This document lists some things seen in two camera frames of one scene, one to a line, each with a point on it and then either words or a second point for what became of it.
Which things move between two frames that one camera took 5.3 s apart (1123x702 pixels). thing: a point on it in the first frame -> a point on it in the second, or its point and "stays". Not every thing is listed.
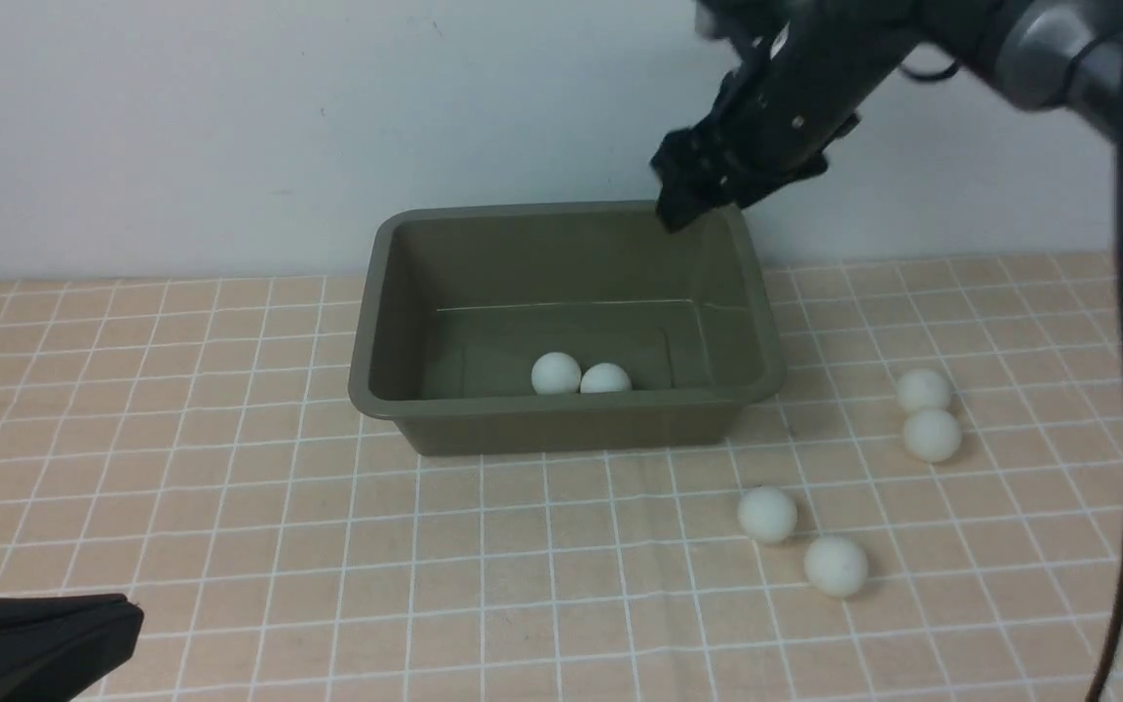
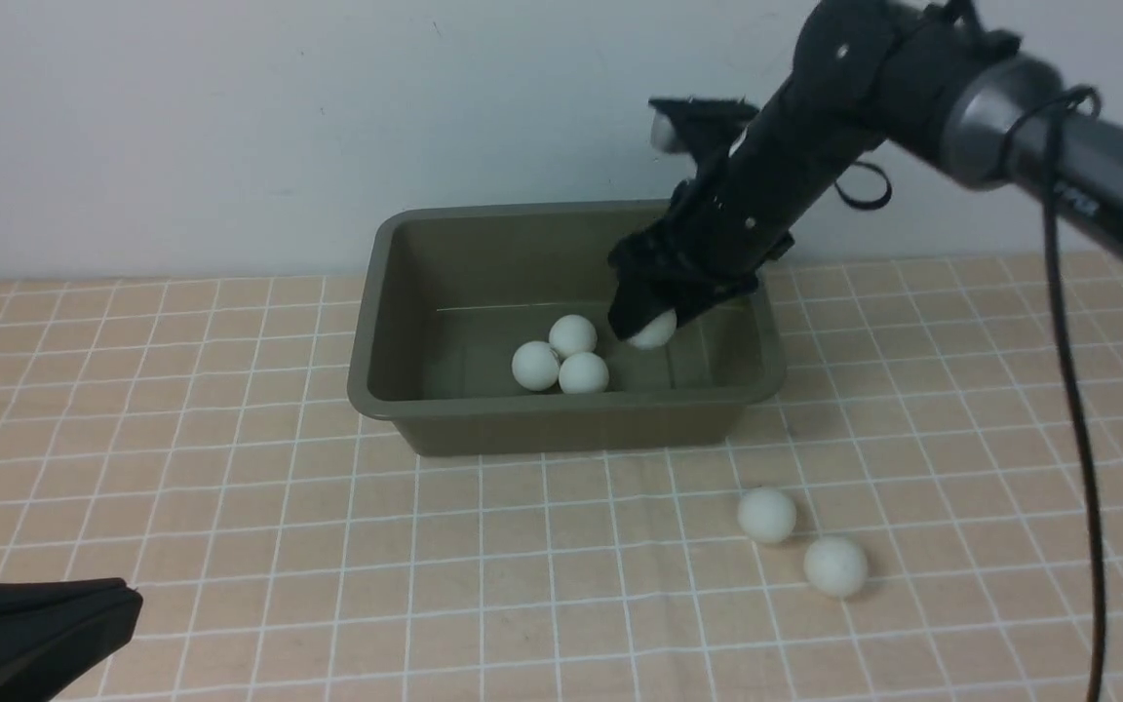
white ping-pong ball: x=767 y=515 stays
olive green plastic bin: x=493 y=330 stays
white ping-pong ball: x=556 y=373 -> x=535 y=366
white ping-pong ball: x=932 y=436 -> x=657 y=332
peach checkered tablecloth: x=919 y=515 stays
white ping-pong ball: x=835 y=565 stays
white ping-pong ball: x=922 y=389 -> x=571 y=333
